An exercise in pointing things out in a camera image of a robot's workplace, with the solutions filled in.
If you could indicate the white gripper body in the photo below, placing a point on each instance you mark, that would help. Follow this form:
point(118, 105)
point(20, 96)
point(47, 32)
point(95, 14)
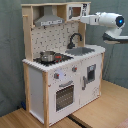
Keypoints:
point(91, 19)

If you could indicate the toy microwave door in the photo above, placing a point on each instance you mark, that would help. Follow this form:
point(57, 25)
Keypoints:
point(75, 11)

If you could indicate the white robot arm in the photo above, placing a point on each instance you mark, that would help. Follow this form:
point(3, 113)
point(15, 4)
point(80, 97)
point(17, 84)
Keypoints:
point(114, 23)

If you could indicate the wooden toy kitchen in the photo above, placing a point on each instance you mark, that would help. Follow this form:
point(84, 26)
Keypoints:
point(40, 84)

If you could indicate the grey toy sink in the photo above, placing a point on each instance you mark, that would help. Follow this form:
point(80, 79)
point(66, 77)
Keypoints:
point(79, 51)

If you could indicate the grey range hood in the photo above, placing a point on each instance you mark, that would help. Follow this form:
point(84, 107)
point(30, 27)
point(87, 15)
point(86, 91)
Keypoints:
point(48, 18)

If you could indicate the grey ice dispenser panel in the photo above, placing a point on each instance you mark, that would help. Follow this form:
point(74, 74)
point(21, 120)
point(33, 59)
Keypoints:
point(91, 73)

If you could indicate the black toy stovetop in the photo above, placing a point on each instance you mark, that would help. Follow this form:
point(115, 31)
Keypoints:
point(58, 58)

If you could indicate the right red stove knob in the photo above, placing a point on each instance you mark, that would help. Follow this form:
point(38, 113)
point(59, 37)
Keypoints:
point(74, 69)

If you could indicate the red stove knob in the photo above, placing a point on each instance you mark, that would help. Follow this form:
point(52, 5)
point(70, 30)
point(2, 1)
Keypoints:
point(74, 69)
point(56, 75)

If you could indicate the silver toy pot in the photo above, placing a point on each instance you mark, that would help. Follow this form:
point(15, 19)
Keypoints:
point(47, 56)

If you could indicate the left red stove knob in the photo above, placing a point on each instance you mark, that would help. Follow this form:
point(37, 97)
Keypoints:
point(56, 75)

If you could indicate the toy oven door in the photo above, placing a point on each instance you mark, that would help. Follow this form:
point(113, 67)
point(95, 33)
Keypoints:
point(65, 96)

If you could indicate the grey cabinet door handle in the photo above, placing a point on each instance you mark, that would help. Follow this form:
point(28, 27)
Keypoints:
point(84, 83)

